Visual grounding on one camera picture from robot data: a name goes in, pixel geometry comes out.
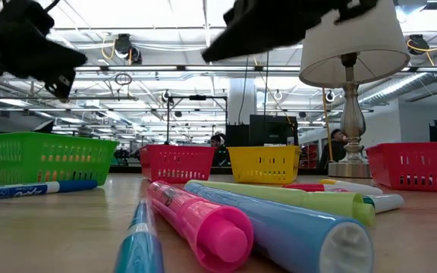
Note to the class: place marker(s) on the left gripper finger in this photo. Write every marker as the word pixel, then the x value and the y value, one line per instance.
pixel 59 66
pixel 59 53

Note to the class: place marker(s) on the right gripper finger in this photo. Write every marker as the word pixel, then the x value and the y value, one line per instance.
pixel 264 28
pixel 264 43

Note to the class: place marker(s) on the dark blue Expo marker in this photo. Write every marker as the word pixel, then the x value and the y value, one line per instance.
pixel 78 186

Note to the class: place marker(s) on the red-cap Sharpie marker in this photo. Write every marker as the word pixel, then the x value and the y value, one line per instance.
pixel 305 187

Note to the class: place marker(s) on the yellow-cap Sharpie marker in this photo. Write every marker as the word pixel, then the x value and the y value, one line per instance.
pixel 326 181

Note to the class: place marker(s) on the light green fat highlighter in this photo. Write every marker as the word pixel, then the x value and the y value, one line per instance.
pixel 279 195

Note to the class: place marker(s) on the blue fat highlighter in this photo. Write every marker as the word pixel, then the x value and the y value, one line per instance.
pixel 287 235

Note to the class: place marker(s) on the pink fat highlighter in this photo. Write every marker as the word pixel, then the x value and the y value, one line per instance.
pixel 203 227

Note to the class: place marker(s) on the light blue Expo marker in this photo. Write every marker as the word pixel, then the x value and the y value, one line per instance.
pixel 140 250

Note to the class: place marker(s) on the teal-cap Sharpie marker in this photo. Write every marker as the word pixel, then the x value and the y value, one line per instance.
pixel 387 203

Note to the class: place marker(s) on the green plastic basket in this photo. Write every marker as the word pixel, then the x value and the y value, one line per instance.
pixel 51 141

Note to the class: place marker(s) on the black monitor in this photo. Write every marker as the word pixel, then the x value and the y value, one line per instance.
pixel 273 130

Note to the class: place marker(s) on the black cabinet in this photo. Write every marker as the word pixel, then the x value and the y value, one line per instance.
pixel 239 138

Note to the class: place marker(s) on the yellow plastic basket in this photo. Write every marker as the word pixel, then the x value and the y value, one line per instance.
pixel 264 151

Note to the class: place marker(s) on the person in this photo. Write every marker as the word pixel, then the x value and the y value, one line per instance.
pixel 336 148
pixel 216 141

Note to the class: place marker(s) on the table lamp white shade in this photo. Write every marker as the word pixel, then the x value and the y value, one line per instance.
pixel 351 121

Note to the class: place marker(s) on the red storage shelf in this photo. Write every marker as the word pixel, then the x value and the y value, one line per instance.
pixel 311 159

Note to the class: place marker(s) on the red plastic basket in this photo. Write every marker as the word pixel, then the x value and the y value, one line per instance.
pixel 177 151
pixel 412 149

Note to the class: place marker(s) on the black metal rig frame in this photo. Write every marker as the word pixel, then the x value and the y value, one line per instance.
pixel 197 97

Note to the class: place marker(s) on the silver ventilation duct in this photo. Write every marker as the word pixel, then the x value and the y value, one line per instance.
pixel 393 91

